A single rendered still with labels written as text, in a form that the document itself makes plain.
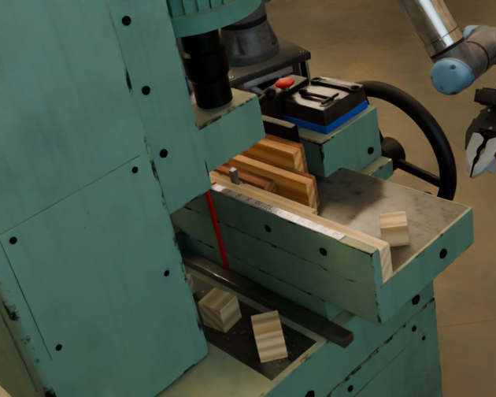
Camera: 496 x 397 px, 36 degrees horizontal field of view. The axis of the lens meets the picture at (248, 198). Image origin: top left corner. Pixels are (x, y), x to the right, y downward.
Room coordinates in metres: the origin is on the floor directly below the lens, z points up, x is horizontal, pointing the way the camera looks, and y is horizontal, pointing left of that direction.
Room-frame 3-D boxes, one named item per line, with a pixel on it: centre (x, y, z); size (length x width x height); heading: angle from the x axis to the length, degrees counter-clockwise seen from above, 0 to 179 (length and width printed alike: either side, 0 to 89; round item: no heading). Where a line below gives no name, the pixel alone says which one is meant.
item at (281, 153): (1.05, -0.02, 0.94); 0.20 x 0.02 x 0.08; 37
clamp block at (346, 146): (1.10, -0.13, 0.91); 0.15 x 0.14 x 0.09; 37
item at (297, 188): (1.00, -0.02, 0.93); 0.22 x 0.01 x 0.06; 37
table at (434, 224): (1.05, -0.07, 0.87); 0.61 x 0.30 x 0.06; 37
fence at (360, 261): (0.96, 0.05, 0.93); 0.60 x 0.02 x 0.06; 37
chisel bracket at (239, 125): (0.97, 0.03, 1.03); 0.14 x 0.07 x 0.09; 127
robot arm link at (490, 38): (1.47, -0.55, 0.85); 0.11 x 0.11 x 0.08; 42
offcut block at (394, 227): (0.82, -0.18, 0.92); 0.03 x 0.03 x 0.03; 79
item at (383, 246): (0.98, 0.03, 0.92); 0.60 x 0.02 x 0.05; 37
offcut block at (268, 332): (0.77, 0.01, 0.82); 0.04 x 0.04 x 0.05; 0
